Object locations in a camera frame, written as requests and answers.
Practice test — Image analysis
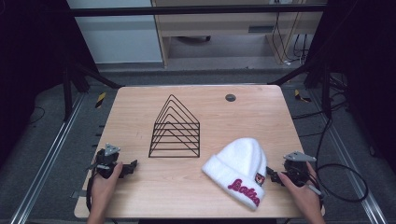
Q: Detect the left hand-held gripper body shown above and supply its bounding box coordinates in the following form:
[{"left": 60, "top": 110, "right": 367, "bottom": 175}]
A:
[{"left": 92, "top": 143, "right": 125, "bottom": 180}]

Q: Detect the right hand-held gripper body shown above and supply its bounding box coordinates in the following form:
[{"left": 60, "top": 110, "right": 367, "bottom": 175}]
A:
[{"left": 281, "top": 150, "right": 323, "bottom": 196}]

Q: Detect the white knitted beanie hat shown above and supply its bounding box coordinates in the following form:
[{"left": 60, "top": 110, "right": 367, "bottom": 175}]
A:
[{"left": 201, "top": 137, "right": 268, "bottom": 212}]

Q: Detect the black wire rack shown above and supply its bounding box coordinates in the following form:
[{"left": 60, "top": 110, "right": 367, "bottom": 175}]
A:
[{"left": 148, "top": 93, "right": 201, "bottom": 159}]

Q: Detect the person's left hand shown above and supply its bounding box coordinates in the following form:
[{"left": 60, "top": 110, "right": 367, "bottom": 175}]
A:
[{"left": 90, "top": 161, "right": 124, "bottom": 213}]

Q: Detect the person's right hand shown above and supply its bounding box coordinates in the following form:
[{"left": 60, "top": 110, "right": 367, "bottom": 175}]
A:
[{"left": 277, "top": 161, "right": 324, "bottom": 216}]

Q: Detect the yellow black striped tape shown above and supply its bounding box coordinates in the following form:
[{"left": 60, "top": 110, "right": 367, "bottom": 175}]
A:
[
  {"left": 94, "top": 91, "right": 107, "bottom": 109},
  {"left": 293, "top": 89, "right": 312, "bottom": 104}
]

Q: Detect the black metal stand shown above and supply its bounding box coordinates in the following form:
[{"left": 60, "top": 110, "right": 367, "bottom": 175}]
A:
[
  {"left": 62, "top": 60, "right": 123, "bottom": 123},
  {"left": 276, "top": 60, "right": 332, "bottom": 119}
]

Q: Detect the black curtain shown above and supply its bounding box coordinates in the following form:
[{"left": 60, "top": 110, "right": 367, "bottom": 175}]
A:
[
  {"left": 304, "top": 0, "right": 396, "bottom": 175},
  {"left": 0, "top": 0, "right": 100, "bottom": 169}
]

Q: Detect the white cabinet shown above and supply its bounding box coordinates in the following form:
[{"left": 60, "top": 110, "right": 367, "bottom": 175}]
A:
[{"left": 65, "top": 0, "right": 163, "bottom": 65}]

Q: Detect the light wooden desk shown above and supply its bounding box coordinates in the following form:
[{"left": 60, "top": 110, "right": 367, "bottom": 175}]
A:
[{"left": 150, "top": 0, "right": 329, "bottom": 68}]

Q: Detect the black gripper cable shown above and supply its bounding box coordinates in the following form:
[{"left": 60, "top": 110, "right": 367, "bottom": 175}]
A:
[
  {"left": 85, "top": 167, "right": 98, "bottom": 214},
  {"left": 314, "top": 116, "right": 370, "bottom": 203}
]

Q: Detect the grey metal table bracket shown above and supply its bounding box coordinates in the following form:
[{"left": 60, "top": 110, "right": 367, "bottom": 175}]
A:
[{"left": 70, "top": 189, "right": 87, "bottom": 200}]

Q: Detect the aluminium floor rail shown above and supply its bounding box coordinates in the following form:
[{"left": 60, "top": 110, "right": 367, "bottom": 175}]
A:
[
  {"left": 309, "top": 89, "right": 389, "bottom": 224},
  {"left": 8, "top": 92, "right": 87, "bottom": 224}
]

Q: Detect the bundle of hanging cables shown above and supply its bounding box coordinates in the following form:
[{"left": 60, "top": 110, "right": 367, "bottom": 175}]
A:
[{"left": 271, "top": 11, "right": 310, "bottom": 67}]

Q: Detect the black frame crossbar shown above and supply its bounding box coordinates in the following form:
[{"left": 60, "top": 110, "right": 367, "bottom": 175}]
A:
[{"left": 68, "top": 4, "right": 329, "bottom": 18}]

